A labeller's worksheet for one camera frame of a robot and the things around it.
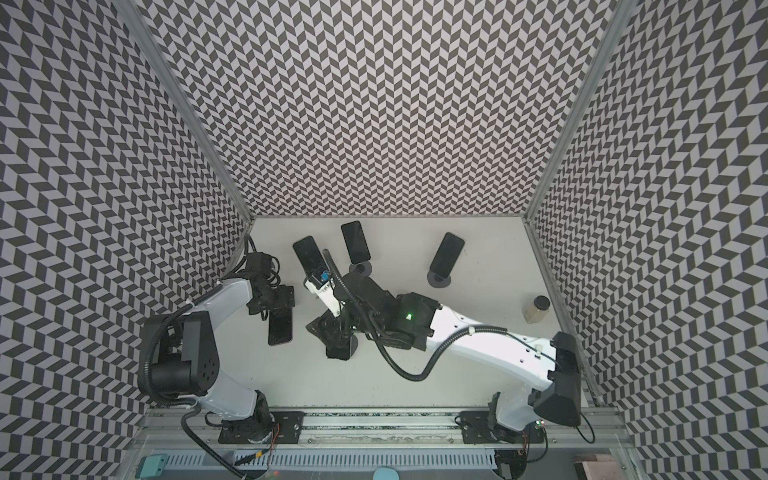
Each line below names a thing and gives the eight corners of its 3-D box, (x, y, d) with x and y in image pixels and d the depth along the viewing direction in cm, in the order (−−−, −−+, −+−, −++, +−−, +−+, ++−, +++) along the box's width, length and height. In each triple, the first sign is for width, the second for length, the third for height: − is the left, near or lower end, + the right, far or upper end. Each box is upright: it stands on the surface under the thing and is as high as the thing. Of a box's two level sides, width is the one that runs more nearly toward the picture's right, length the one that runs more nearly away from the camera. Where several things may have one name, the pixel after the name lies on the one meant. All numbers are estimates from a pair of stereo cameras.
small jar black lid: (526, 324, 91) (537, 310, 84) (522, 310, 94) (532, 295, 87) (540, 324, 91) (553, 310, 84) (536, 310, 94) (547, 295, 87)
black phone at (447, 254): (428, 278, 103) (432, 249, 90) (442, 261, 108) (448, 231, 95) (444, 289, 100) (451, 260, 87) (458, 271, 105) (466, 241, 92)
